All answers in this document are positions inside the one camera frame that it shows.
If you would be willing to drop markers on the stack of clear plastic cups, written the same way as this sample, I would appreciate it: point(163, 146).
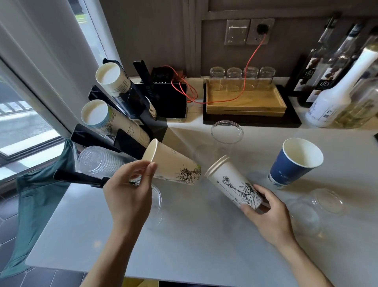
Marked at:
point(99, 161)

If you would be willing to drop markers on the grey wall outlet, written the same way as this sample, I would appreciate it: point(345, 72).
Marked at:
point(254, 40)

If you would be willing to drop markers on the white plastic bottle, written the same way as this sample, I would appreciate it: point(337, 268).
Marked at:
point(336, 94)

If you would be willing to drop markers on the black box device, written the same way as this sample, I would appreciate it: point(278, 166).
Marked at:
point(174, 102)

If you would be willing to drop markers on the person's right thumb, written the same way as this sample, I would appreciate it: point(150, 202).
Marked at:
point(249, 212)

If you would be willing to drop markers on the person's right hand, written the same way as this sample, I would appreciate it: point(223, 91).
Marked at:
point(273, 220)

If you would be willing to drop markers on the clear glass bottle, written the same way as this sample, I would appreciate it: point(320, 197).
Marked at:
point(361, 109)

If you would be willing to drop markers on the green cloth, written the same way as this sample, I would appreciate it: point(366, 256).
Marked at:
point(38, 195)

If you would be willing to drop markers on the small black digital timer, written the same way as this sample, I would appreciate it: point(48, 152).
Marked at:
point(161, 75)

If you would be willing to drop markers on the black cup dispenser rack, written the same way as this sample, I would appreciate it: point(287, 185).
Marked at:
point(135, 103)

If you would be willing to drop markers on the wooden tray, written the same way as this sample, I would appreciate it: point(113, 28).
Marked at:
point(245, 102)

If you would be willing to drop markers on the black tray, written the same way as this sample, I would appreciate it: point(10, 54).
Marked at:
point(251, 120)

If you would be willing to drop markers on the stack of cream paper cups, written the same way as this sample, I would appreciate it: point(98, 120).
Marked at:
point(100, 116)

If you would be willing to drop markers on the dark labelled syrup bottle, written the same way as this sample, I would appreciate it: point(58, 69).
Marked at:
point(310, 68)
point(327, 78)

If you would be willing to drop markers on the clear glass tumbler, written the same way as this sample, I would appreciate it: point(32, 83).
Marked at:
point(217, 77)
point(234, 78)
point(267, 77)
point(251, 77)

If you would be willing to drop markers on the person's left hand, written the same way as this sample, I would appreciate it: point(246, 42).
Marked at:
point(127, 198)

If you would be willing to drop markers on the grey wall switch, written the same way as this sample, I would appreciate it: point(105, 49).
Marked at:
point(236, 32)

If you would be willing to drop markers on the clear plastic cup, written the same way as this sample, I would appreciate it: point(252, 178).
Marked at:
point(157, 204)
point(317, 211)
point(226, 137)

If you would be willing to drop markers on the person's left thumb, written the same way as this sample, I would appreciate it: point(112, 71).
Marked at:
point(150, 177)

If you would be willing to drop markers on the person's right forearm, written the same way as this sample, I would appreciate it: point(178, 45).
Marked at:
point(304, 266)

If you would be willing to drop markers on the black plug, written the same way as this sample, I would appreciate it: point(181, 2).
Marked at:
point(262, 28)

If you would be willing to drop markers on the stack of blue-printed paper cups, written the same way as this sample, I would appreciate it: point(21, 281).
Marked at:
point(113, 78)

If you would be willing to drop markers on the person's left forearm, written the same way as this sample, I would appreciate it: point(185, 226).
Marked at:
point(113, 260)

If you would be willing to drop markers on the blue paper cup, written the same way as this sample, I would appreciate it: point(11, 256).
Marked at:
point(291, 168)

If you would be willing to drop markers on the white paper cup statue print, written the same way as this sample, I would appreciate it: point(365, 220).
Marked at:
point(233, 184)

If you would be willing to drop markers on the cream paper cup statue print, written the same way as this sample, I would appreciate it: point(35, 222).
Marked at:
point(172, 164)

